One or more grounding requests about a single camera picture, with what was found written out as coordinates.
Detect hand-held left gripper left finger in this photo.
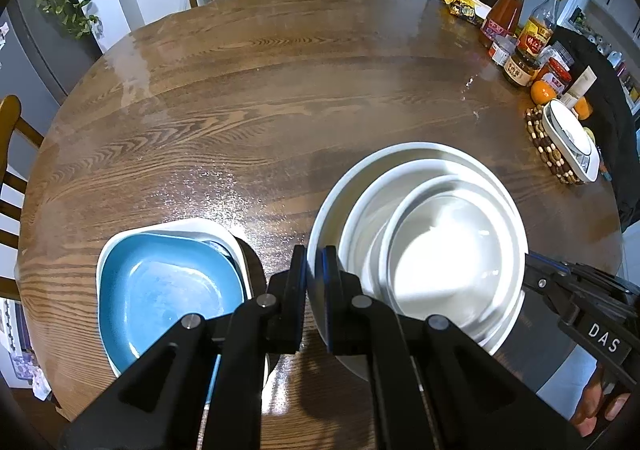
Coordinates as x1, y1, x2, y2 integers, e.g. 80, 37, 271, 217
59, 244, 307, 450

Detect brown sauce jar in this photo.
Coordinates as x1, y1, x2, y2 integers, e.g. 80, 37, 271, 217
501, 52, 541, 87

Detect pile of paper clutter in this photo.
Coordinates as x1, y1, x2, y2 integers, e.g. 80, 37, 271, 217
0, 300, 53, 401

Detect blue square plate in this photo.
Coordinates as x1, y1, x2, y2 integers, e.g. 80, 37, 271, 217
98, 232, 247, 411

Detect red sauce bottle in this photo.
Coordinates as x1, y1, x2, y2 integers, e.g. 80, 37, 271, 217
478, 0, 530, 49

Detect yellow snack packet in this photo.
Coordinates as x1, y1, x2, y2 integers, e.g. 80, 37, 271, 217
441, 0, 492, 26

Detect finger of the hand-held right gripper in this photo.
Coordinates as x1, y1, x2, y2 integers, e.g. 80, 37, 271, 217
524, 252, 640, 313

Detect beaded wooden trivet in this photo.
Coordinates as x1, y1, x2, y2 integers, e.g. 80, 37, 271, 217
524, 104, 586, 186

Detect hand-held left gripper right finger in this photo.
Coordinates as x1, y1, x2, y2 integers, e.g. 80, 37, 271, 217
322, 244, 576, 450

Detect white tube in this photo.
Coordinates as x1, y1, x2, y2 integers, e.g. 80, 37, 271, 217
560, 66, 598, 110

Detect white-lidded small jar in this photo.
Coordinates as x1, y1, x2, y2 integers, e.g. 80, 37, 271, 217
489, 36, 518, 67

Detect grey refrigerator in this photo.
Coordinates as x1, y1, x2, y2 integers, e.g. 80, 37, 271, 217
0, 0, 101, 106

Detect row of small kitchen jars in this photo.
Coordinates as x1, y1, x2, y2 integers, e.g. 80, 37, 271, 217
570, 5, 640, 106

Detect large white bowl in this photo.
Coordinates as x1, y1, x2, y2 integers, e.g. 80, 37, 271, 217
306, 142, 529, 381

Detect small white ribbed bowl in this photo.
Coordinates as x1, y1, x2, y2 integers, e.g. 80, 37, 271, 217
378, 174, 521, 331

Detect black cloth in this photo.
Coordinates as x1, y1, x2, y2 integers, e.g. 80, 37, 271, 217
550, 25, 640, 233

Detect medium white bowl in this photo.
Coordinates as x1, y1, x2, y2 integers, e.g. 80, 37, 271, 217
339, 158, 526, 351

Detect person's right hand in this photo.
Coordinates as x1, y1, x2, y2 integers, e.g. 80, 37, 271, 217
570, 362, 633, 438

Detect yellow-capped oil bottle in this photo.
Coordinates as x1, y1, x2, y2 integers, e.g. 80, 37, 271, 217
516, 0, 566, 58

